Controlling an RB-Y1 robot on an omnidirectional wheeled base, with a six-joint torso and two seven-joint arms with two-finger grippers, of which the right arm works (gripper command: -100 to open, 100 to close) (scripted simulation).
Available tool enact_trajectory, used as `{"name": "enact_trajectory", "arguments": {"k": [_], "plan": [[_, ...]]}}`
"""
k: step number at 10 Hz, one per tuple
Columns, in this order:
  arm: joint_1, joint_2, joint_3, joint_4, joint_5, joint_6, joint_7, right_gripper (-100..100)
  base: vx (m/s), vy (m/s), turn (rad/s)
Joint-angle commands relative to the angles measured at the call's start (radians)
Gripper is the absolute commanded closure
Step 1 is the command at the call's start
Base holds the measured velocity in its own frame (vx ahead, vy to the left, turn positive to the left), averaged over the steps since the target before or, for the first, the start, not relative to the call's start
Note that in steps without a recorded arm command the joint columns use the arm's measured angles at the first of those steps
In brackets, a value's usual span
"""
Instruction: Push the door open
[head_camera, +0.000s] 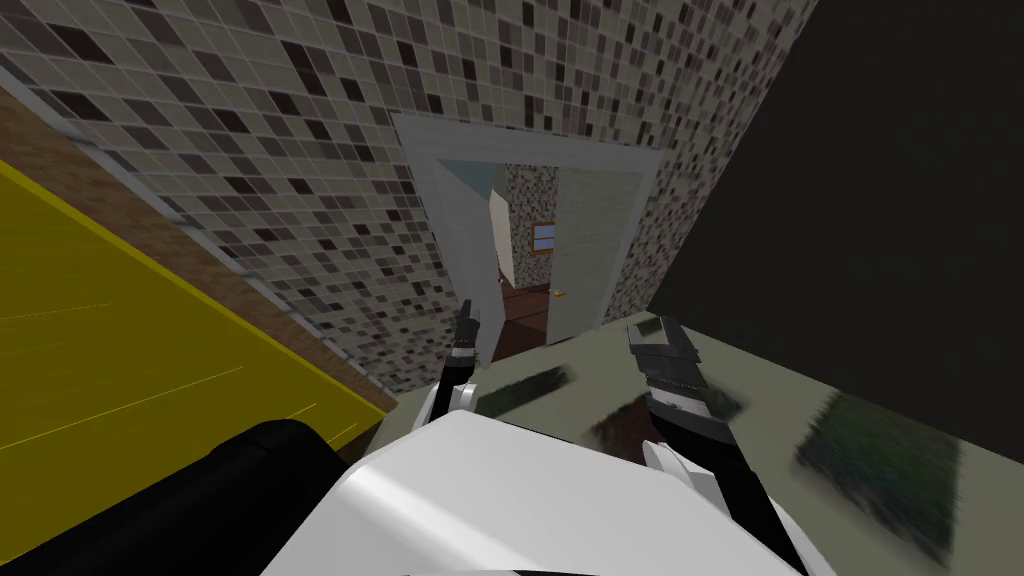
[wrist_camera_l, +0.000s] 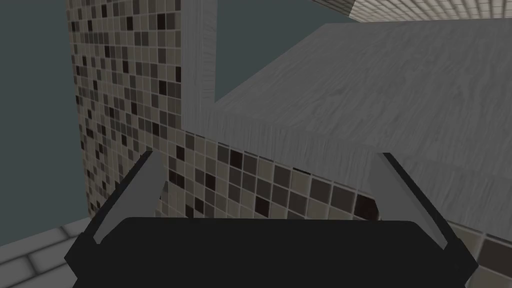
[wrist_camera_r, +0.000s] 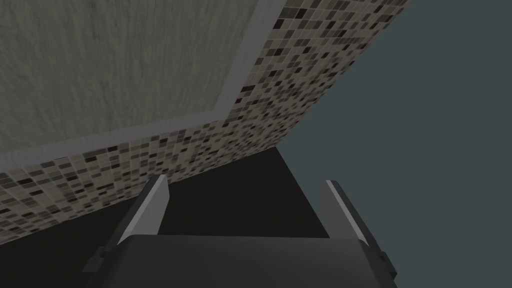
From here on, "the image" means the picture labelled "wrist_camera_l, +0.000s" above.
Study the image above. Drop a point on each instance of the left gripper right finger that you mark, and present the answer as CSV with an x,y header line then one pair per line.
x,y
396,192

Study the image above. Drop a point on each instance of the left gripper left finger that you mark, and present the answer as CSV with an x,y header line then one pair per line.
x,y
136,192

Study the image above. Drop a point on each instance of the grey wooden cabinet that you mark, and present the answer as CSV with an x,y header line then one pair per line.
x,y
360,100

